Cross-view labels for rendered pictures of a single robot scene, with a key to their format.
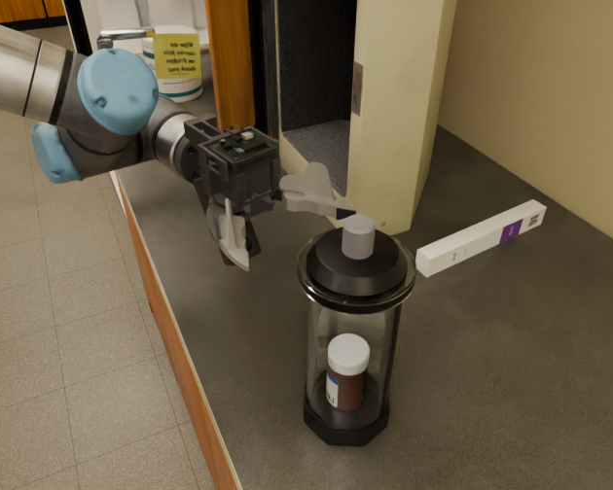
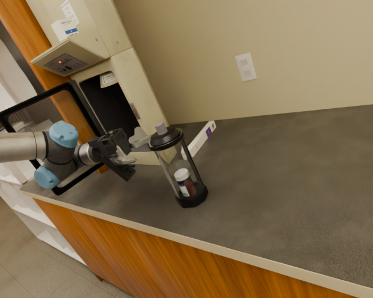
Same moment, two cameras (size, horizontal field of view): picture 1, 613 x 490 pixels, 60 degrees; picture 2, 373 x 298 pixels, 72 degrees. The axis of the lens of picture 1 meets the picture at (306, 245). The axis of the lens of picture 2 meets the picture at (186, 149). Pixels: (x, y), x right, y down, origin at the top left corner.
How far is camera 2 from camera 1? 0.32 m
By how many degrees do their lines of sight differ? 21
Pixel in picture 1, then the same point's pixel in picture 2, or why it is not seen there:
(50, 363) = not seen: outside the picture
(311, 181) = (138, 134)
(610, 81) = (205, 77)
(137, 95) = (71, 131)
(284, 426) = (177, 213)
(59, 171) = (52, 180)
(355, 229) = (158, 124)
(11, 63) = (26, 139)
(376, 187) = not seen: hidden behind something
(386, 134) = (152, 120)
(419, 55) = (147, 93)
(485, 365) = (225, 162)
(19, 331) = not seen: outside the picture
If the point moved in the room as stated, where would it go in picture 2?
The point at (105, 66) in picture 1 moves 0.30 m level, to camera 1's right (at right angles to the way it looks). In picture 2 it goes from (57, 128) to (150, 81)
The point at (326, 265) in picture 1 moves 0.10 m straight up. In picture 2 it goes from (157, 139) to (141, 105)
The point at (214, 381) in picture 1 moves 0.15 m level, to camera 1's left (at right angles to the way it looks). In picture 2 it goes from (146, 220) to (103, 250)
